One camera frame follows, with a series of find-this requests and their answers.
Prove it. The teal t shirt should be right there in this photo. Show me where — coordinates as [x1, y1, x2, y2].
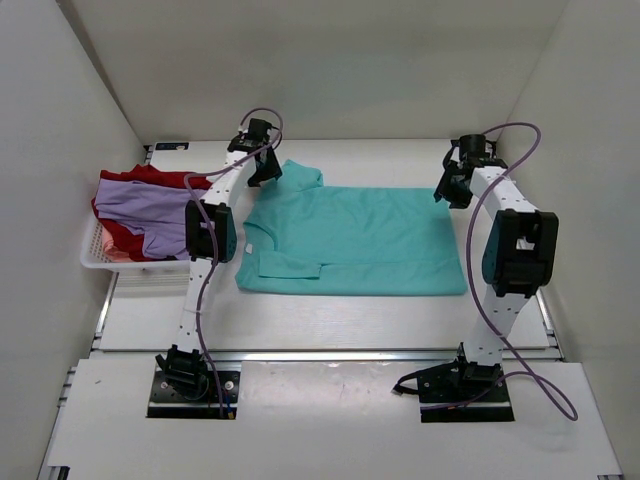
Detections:
[235, 161, 467, 296]

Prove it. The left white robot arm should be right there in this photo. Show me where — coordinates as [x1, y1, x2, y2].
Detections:
[156, 117, 283, 404]

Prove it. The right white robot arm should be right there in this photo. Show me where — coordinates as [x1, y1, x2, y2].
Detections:
[434, 134, 559, 401]

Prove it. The left black corner label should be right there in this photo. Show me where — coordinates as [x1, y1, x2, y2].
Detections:
[154, 142, 189, 151]

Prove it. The lavender t shirt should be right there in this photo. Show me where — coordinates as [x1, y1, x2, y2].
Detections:
[93, 178, 201, 262]

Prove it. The red t shirt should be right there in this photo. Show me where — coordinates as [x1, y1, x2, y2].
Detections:
[90, 164, 214, 262]

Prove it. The pink t shirt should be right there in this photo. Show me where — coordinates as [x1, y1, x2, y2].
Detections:
[101, 227, 132, 263]

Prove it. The white plastic basket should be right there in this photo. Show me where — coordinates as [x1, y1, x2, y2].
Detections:
[80, 217, 189, 273]

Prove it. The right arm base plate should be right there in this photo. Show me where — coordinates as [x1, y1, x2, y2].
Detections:
[392, 365, 515, 423]

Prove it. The aluminium rail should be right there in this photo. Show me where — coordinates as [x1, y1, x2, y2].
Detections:
[89, 347, 562, 363]

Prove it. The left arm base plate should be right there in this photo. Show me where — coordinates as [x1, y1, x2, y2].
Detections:
[146, 369, 241, 420]

